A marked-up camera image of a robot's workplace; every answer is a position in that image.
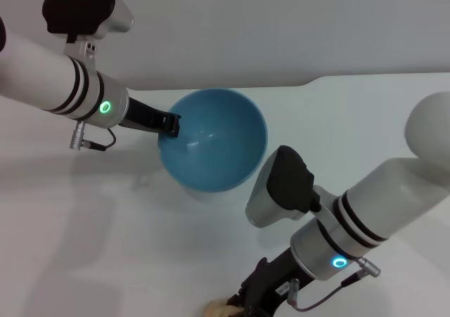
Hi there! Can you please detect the black cable with silver connector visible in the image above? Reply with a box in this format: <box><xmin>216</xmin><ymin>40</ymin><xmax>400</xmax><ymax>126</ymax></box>
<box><xmin>286</xmin><ymin>256</ymin><xmax>383</xmax><ymax>313</ymax></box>
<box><xmin>70</xmin><ymin>119</ymin><xmax>117</xmax><ymax>154</ymax></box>

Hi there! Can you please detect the beige egg yolk pastry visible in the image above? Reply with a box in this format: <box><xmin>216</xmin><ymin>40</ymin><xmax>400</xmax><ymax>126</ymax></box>
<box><xmin>201</xmin><ymin>297</ymin><xmax>245</xmax><ymax>317</ymax></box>

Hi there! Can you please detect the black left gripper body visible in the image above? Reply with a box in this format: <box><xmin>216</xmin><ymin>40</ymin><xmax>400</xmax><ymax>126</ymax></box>
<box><xmin>117</xmin><ymin>96</ymin><xmax>170</xmax><ymax>136</ymax></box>

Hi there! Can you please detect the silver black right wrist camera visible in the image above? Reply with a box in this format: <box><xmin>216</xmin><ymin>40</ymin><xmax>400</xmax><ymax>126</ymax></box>
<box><xmin>245</xmin><ymin>145</ymin><xmax>323</xmax><ymax>228</ymax></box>

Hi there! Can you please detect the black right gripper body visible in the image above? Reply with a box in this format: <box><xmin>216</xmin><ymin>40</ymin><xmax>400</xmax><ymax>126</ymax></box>
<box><xmin>238</xmin><ymin>247</ymin><xmax>314</xmax><ymax>317</ymax></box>

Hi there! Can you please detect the blue ceramic bowl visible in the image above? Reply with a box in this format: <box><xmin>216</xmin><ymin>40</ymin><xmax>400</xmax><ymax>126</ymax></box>
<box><xmin>157</xmin><ymin>88</ymin><xmax>269</xmax><ymax>193</ymax></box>

